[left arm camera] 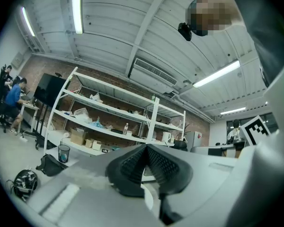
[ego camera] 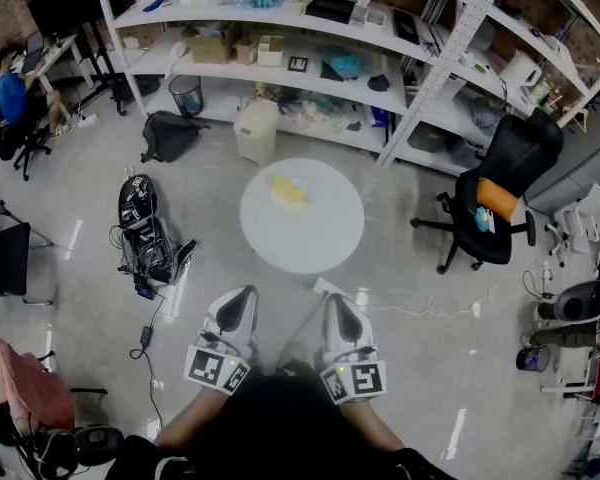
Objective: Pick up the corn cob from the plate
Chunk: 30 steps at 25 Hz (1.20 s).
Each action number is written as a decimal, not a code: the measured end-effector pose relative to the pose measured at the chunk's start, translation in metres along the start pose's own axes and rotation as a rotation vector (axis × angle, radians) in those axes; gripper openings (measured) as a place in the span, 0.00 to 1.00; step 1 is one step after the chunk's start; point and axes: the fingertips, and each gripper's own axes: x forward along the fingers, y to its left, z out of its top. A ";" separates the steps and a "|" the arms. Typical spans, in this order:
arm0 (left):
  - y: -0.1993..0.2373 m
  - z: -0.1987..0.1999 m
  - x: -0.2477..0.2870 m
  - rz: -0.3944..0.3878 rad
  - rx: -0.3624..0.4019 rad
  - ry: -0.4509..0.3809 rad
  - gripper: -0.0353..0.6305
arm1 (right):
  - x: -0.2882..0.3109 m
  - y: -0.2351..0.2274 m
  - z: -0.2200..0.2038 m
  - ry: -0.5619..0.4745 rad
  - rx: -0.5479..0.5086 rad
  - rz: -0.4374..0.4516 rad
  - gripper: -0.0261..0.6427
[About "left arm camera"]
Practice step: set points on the green bottle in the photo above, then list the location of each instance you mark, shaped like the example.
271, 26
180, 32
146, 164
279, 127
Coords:
153, 98

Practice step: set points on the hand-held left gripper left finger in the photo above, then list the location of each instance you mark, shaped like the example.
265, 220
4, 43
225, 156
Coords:
125, 174

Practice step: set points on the black screen on stand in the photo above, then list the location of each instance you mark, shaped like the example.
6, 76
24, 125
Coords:
49, 91

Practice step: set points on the small white box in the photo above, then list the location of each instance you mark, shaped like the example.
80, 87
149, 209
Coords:
97, 146

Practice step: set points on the wide white metal shelving unit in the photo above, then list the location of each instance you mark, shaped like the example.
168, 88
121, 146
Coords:
113, 90

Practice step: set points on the gray wall panel box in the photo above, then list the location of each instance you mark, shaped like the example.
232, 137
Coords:
17, 60

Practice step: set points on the small clear plastic bag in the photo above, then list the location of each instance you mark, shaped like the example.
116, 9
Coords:
95, 98

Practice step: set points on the black oval equipment case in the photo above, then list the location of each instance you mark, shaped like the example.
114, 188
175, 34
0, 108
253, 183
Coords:
26, 183

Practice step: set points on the white desk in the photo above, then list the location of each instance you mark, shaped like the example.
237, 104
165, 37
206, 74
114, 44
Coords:
29, 106

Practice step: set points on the large cardboard box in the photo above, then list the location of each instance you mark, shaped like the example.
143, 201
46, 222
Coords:
78, 137

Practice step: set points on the black backpack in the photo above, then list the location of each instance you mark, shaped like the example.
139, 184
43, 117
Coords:
50, 165

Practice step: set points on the teal cloth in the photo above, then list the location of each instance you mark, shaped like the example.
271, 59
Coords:
115, 148

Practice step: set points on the black office chair with armrests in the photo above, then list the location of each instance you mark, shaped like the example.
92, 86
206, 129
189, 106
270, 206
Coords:
180, 146

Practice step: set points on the white power strip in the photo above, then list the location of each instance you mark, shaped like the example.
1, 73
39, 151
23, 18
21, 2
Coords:
24, 139

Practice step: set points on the black mesh waste bin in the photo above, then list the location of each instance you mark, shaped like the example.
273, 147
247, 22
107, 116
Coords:
64, 154

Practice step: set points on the white plastic bag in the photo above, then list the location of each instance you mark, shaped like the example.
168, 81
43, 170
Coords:
81, 113

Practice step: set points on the narrow white metal shelving unit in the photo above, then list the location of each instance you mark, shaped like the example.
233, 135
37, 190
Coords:
170, 109

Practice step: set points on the white kettle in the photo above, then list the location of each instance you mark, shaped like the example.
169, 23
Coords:
166, 137

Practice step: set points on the pile of blue gloves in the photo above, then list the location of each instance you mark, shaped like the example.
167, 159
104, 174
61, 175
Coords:
97, 124

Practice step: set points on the black head-worn camera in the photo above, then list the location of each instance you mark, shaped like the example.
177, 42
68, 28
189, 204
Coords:
185, 32

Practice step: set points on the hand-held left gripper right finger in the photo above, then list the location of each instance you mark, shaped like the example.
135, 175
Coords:
170, 174

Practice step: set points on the small black framed sign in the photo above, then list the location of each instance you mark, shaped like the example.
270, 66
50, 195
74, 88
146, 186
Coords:
105, 151

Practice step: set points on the small cardboard box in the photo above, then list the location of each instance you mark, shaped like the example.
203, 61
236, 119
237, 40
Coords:
89, 143

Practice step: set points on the person's body in dark clothes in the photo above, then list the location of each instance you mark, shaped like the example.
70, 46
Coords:
262, 32

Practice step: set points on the clear water bottle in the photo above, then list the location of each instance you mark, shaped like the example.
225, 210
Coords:
125, 129

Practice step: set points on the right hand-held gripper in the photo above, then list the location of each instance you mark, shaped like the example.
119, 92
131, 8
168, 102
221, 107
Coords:
255, 130

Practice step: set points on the black flat box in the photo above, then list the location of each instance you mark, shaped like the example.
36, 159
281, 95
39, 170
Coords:
116, 131

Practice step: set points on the gray refrigerator with red sticker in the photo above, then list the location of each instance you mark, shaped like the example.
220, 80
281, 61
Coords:
194, 138

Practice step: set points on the small white cup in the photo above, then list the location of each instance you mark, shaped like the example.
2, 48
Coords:
129, 133

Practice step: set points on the ceiling tube light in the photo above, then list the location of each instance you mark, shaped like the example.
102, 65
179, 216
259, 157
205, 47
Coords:
216, 74
28, 21
77, 8
233, 110

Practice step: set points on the white ceiling air conditioner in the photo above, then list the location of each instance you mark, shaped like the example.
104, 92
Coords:
153, 75

